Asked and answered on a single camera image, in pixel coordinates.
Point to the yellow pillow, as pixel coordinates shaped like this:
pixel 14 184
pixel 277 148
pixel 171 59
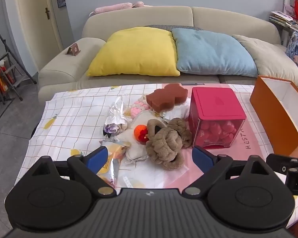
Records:
pixel 134 52

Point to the pink bolster plush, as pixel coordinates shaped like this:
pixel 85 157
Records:
pixel 114 7

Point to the grey striped cushion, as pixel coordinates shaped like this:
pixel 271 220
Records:
pixel 173 27

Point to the orange cardboard carton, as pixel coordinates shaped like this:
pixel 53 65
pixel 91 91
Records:
pixel 0 79

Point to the cream door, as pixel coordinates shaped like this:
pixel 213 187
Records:
pixel 34 17

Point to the stack of books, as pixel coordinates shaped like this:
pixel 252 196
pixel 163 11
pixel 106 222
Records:
pixel 280 17

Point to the white frilly cloth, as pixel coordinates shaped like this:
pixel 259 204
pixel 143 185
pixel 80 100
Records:
pixel 173 112

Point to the red lidded clear box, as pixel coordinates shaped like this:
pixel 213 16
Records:
pixel 213 104

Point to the beige fabric sofa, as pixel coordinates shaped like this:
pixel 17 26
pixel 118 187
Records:
pixel 213 17

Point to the orange crochet fruit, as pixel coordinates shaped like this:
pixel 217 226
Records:
pixel 139 131

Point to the checked lemon tablecloth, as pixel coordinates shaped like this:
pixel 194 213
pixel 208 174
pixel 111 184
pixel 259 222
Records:
pixel 72 114

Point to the brown bear-shaped sponge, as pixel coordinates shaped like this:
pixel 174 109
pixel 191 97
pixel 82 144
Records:
pixel 164 96

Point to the brown leather holder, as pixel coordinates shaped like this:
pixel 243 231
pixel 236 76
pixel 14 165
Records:
pixel 75 48

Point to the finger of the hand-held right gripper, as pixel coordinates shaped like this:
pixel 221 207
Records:
pixel 278 163

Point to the brown plush headband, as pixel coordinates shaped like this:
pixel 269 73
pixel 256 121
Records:
pixel 164 143

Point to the orange storage box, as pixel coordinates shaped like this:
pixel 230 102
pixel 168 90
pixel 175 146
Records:
pixel 268 104

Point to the beige pillow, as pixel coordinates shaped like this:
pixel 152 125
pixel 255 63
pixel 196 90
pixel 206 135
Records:
pixel 273 57

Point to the pink crochet toy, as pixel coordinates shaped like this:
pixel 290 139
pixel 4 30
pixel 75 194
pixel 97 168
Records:
pixel 139 106

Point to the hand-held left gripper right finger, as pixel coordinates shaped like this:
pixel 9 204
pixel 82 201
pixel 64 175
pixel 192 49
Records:
pixel 201 157

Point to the yellow snack packet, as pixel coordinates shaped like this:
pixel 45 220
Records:
pixel 114 158

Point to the black step ladder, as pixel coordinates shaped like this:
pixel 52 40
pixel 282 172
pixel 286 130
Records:
pixel 15 62

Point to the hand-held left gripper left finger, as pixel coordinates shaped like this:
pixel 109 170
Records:
pixel 97 157

